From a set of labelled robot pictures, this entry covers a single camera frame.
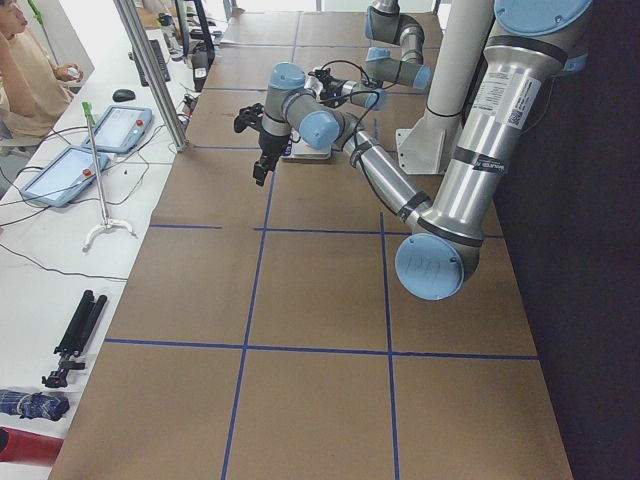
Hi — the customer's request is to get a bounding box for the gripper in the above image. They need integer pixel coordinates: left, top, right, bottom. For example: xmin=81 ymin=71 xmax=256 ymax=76
xmin=306 ymin=69 xmax=345 ymax=104

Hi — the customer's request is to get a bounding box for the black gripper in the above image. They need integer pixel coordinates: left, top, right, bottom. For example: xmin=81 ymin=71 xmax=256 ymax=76
xmin=253 ymin=131 xmax=290 ymax=186

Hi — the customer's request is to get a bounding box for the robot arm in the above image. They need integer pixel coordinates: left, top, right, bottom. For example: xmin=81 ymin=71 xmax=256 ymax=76
xmin=305 ymin=1 xmax=432 ymax=111
xmin=234 ymin=1 xmax=593 ymax=300

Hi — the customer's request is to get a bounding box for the white digital kitchen scale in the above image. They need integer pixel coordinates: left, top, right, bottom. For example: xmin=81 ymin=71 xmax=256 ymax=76
xmin=281 ymin=140 xmax=332 ymax=162

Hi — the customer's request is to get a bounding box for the black monitor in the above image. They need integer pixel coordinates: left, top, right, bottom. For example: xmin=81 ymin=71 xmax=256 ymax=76
xmin=174 ymin=0 xmax=215 ymax=67

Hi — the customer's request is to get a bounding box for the upper blue teach pendant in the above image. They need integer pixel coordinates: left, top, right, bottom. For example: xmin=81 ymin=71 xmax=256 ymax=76
xmin=92 ymin=105 xmax=153 ymax=154

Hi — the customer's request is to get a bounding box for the blue teach pendant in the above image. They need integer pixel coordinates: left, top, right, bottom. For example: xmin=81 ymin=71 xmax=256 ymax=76
xmin=20 ymin=146 xmax=96 ymax=207
xmin=92 ymin=105 xmax=153 ymax=154

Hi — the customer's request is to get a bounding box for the black computer mouse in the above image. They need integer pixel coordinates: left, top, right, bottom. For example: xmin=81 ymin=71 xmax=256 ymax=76
xmin=112 ymin=89 xmax=136 ymax=103

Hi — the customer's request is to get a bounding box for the black keyboard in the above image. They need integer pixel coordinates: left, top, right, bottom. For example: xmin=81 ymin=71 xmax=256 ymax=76
xmin=135 ymin=39 xmax=171 ymax=87

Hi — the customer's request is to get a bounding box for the brown paper table cover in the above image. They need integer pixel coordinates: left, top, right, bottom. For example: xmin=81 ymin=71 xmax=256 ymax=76
xmin=51 ymin=8 xmax=571 ymax=479

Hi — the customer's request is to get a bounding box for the reacher grabber tool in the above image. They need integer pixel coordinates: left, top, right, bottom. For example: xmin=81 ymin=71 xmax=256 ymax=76
xmin=82 ymin=101 xmax=137 ymax=253

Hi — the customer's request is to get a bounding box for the lower blue teach pendant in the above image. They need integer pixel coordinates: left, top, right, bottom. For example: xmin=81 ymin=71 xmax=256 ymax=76
xmin=20 ymin=146 xmax=96 ymax=207

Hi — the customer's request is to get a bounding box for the seated person beige shirt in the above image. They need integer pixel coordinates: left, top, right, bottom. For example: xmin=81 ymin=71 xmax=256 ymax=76
xmin=1 ymin=1 xmax=84 ymax=138

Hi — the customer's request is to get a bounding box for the black folded tripod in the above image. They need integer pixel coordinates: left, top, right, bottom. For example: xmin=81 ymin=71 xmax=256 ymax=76
xmin=42 ymin=290 xmax=108 ymax=388

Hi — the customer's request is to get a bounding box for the blue folded umbrella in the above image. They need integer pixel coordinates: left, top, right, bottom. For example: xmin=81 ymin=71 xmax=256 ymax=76
xmin=1 ymin=390 xmax=70 ymax=421

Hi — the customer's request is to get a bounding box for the red object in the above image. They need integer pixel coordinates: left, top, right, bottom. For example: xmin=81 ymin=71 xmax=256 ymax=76
xmin=1 ymin=427 xmax=64 ymax=467

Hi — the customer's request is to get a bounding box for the aluminium frame post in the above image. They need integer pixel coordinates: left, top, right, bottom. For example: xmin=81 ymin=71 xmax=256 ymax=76
xmin=114 ymin=0 xmax=188 ymax=152

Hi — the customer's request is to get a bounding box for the black cable on desk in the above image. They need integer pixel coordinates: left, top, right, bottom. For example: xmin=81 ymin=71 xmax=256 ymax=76
xmin=0 ymin=124 xmax=151 ymax=281

